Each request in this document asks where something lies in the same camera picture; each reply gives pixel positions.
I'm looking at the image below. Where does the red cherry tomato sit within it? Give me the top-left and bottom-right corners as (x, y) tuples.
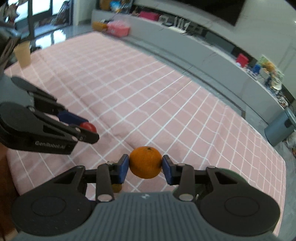
(79, 122), (97, 133)

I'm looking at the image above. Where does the green colander bowl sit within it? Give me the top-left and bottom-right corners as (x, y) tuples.
(164, 165), (247, 202)

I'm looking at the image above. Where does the paper cup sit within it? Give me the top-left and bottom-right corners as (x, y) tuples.
(14, 41), (31, 68)

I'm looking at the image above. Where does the blue-grey trash bin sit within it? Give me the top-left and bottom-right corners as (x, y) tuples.
(264, 108), (296, 147)

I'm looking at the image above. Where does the orange cardboard box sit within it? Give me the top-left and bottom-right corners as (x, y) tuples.
(92, 22), (108, 32)

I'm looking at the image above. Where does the orange back left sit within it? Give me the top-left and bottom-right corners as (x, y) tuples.
(129, 146), (162, 179)

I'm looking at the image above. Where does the pink checkered tablecloth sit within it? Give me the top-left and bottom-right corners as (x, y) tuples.
(4, 31), (287, 237)

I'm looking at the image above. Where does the pink storage box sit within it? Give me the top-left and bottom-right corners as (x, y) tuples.
(107, 21), (130, 38)

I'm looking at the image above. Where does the grey tv console bench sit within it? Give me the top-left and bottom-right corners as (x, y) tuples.
(91, 10), (284, 123)

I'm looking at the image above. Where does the magenta box on console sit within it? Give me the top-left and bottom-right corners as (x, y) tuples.
(138, 11), (160, 21)

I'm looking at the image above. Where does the teddy bear toy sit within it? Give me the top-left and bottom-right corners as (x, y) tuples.
(262, 61), (276, 74)

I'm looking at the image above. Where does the red box on console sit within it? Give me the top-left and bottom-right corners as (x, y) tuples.
(236, 53), (249, 68)

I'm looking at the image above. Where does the white wifi router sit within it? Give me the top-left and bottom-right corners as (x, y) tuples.
(169, 17), (191, 34)

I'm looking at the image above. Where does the black wall television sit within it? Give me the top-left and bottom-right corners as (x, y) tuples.
(179, 0), (245, 26)

